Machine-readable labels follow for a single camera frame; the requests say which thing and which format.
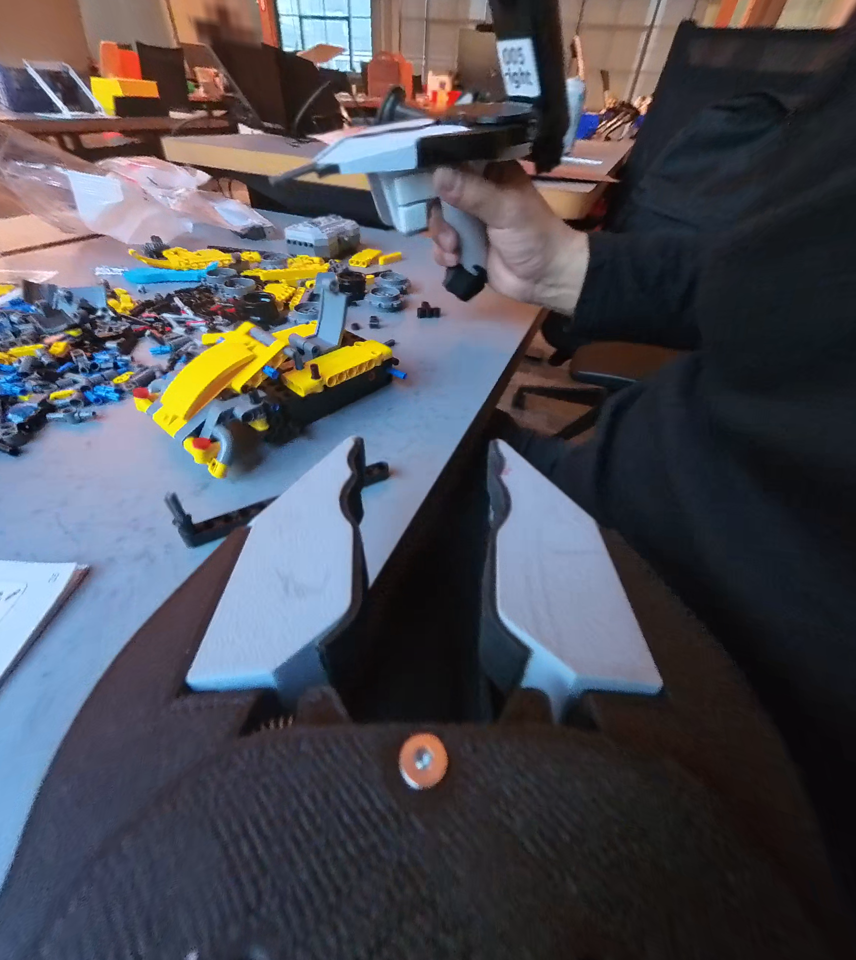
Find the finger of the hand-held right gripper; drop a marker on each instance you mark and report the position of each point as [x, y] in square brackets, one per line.
[368, 157]
[413, 127]

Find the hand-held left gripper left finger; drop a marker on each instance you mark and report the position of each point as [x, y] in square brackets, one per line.
[278, 592]

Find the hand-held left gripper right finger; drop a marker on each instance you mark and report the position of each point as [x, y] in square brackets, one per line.
[570, 600]

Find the long black holed beam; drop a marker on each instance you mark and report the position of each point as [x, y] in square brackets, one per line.
[210, 525]

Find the yellow toy brick vehicle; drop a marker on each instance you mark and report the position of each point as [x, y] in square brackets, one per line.
[338, 364]

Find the person's right forearm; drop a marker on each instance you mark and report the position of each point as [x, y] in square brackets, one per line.
[645, 292]

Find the grey desk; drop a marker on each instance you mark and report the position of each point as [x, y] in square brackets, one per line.
[435, 390]

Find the person's right hand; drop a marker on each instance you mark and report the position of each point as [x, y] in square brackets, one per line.
[533, 255]

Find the grey battery block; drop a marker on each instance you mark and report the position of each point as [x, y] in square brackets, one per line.
[323, 236]

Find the long work table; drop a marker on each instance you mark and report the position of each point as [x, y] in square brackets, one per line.
[248, 154]

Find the black monitor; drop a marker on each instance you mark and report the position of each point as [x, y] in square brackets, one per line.
[270, 82]

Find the yellow and grey brick assembly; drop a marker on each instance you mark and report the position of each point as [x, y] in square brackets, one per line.
[300, 264]

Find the black rubber tyre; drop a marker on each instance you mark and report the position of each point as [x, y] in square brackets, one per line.
[353, 285]
[259, 306]

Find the blue brick separator tool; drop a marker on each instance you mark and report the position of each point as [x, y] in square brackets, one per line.
[165, 274]

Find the yellow storage bin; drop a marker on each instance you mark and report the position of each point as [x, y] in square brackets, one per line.
[124, 90]

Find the loose clear plastic bags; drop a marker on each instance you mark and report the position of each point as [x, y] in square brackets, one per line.
[98, 187]

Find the pile of small brick parts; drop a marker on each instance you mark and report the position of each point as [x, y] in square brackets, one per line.
[45, 360]

